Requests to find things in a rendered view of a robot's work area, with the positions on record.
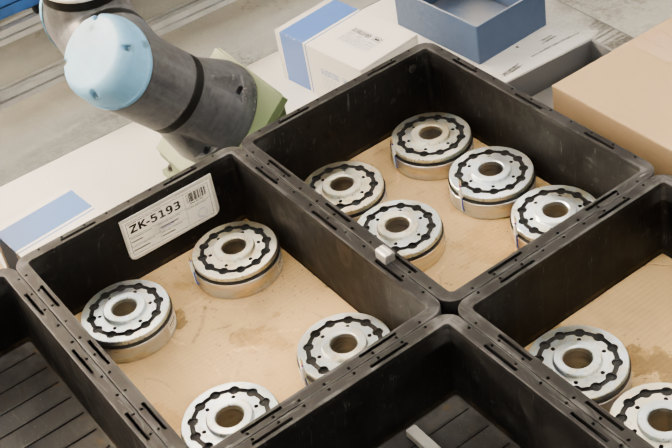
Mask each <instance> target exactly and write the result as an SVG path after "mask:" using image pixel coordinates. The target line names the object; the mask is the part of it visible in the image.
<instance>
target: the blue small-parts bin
mask: <svg viewBox="0 0 672 448"><path fill-rule="evenodd" d="M395 6H396V13H397V21H398V24H399V25H401V26H403V27H405V28H407V29H409V30H411V31H413V32H415V33H417V34H419V35H421V36H423V37H425V38H427V39H429V40H431V41H433V42H435V43H437V44H439V45H441V46H443V47H445V48H447V49H449V50H451V51H453V52H455V53H457V54H459V55H461V56H463V57H465V58H467V59H469V60H471V61H473V62H475V63H477V64H480V65H481V64H483V63H484V62H486V61H488V60H489V59H491V58H492V57H494V56H496V55H497V54H499V53H501V52H502V51H504V50H506V49H507V48H509V47H511V46H512V45H514V44H516V43H517V42H519V41H521V40H522V39H524V38H526V37H527V36H529V35H530V34H532V33H534V32H535V31H537V30H539V29H540V28H542V27H544V26H545V25H546V8H545V0H395Z"/></svg>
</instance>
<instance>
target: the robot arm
mask: <svg viewBox="0 0 672 448"><path fill-rule="evenodd" d="M39 12H40V18H41V21H42V25H43V27H44V30H45V32H46V34H47V36H48V37H49V39H50V40H51V42H52V43H53V44H54V45H55V46H56V47H57V48H58V49H59V50H60V51H61V53H62V54H63V55H64V60H65V61H66V62H67V64H66V65H65V66H64V72H65V77H66V80H67V82H68V84H69V86H70V88H71V89H72V90H73V91H74V92H75V93H76V94H77V95H78V96H79V97H81V98H83V99H84V100H85V101H87V102H88V103H90V104H91V105H93V106H95V107H98V108H100V109H104V110H108V111H110V112H112V113H115V114H117V115H119V116H121V117H124V118H126V119H128V120H130V121H133V122H135V123H137V124H139V125H142V126H144V127H146V128H149V129H151V130H153V131H155V132H157V133H159V134H160V135H161V136H162V137H163V138H164V139H165V140H166V141H167V142H168V143H169V144H170V145H171V146H172V147H173V148H174V149H175V150H176V151H177V152H178V153H179V154H180V155H181V156H182V157H184V158H185V159H187V160H190V161H192V162H194V163H197V162H199V161H201V160H203V159H205V158H206V157H208V156H210V155H212V154H214V153H216V152H218V151H219V150H222V149H224V148H227V147H239V145H240V144H241V142H242V140H243V139H244V138H245V137H246V135H247V133H248V132H249V130H250V127H251V125H252V122H253V120H254V116H255V112H256V107H257V88H256V84H255V81H254V78H253V77H252V75H251V73H250V72H249V71H248V70H247V69H245V68H244V67H242V66H240V65H238V64H236V63H234V62H232V61H229V60H226V59H216V58H205V57H196V56H194V55H192V54H190V53H188V52H186V51H184V50H182V49H180V48H178V47H176V46H174V45H173V44H171V43H169V42H167V41H165V40H163V39H162V38H160V37H159V36H158V35H157V34H156V33H155V32H154V31H153V30H152V29H151V28H150V26H149V25H148V24H147V23H146V22H145V21H144V19H143V18H142V17H141V16H140V15H139V14H138V13H137V12H136V11H135V9H134V8H133V5H132V3H131V0H40V3H39Z"/></svg>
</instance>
